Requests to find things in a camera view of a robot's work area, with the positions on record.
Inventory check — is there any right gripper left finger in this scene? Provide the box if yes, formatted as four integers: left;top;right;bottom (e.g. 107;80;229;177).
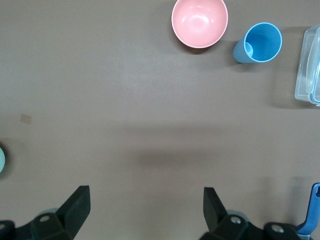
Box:
15;185;91;240

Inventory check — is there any clear lid with blue seal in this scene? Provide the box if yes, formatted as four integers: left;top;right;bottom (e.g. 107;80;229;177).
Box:
306;24;320;104

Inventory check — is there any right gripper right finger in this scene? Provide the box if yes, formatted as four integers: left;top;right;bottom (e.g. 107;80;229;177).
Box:
201;187;266;240

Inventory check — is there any pink bowl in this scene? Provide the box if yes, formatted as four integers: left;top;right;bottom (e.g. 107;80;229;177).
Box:
171;0;229;49

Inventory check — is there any pale green bowl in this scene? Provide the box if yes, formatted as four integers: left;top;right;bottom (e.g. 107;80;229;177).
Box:
0;146;6;175

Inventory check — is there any clear plastic food container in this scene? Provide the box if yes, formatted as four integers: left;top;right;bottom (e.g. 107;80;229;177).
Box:
294;26;320;107

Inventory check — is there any blue plastic cup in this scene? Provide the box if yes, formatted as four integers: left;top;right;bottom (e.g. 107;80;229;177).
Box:
233;22;283;64

